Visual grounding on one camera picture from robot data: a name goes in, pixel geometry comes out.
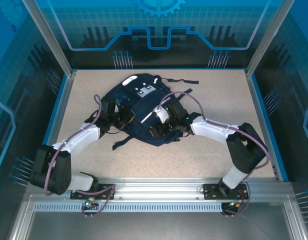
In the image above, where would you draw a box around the navy blue backpack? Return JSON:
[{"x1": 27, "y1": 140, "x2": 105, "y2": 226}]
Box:
[{"x1": 84, "y1": 73, "x2": 200, "y2": 151}]

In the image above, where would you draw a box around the blue table border strip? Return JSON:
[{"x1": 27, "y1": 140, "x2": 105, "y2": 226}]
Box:
[
  {"x1": 249, "y1": 72, "x2": 290, "y2": 182},
  {"x1": 40, "y1": 72, "x2": 70, "y2": 151}
]

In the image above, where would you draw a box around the blue printed side panel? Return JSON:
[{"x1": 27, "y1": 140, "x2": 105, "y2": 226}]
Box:
[
  {"x1": 253, "y1": 0, "x2": 308, "y2": 218},
  {"x1": 0, "y1": 0, "x2": 70, "y2": 201}
]

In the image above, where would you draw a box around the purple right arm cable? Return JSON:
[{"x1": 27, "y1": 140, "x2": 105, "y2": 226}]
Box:
[{"x1": 159, "y1": 91, "x2": 271, "y2": 219}]

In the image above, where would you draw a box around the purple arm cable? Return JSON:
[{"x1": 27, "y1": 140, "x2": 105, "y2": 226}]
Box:
[
  {"x1": 159, "y1": 91, "x2": 271, "y2": 219},
  {"x1": 43, "y1": 94, "x2": 117, "y2": 219}
]

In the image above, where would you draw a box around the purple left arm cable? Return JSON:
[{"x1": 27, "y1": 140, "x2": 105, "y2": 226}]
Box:
[{"x1": 43, "y1": 94, "x2": 117, "y2": 219}]

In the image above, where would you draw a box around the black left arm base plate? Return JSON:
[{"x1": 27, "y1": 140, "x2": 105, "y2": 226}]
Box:
[{"x1": 69, "y1": 183, "x2": 118, "y2": 201}]

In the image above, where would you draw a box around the aluminium mounting rail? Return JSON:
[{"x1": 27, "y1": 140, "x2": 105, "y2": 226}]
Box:
[{"x1": 25, "y1": 176, "x2": 294, "y2": 204}]

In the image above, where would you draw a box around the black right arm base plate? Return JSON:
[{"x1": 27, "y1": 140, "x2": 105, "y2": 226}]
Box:
[{"x1": 202, "y1": 183, "x2": 253, "y2": 201}]

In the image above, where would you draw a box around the slotted grey cable duct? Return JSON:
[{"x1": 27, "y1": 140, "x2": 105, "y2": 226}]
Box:
[{"x1": 33, "y1": 202, "x2": 231, "y2": 214}]

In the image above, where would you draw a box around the blue printed enclosure panel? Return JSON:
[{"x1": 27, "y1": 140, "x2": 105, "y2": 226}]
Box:
[{"x1": 41, "y1": 0, "x2": 280, "y2": 70}]

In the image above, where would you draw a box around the aluminium frame post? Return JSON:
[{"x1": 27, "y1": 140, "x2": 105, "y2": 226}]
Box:
[
  {"x1": 245, "y1": 0, "x2": 296, "y2": 78},
  {"x1": 21, "y1": 0, "x2": 78, "y2": 78}
]

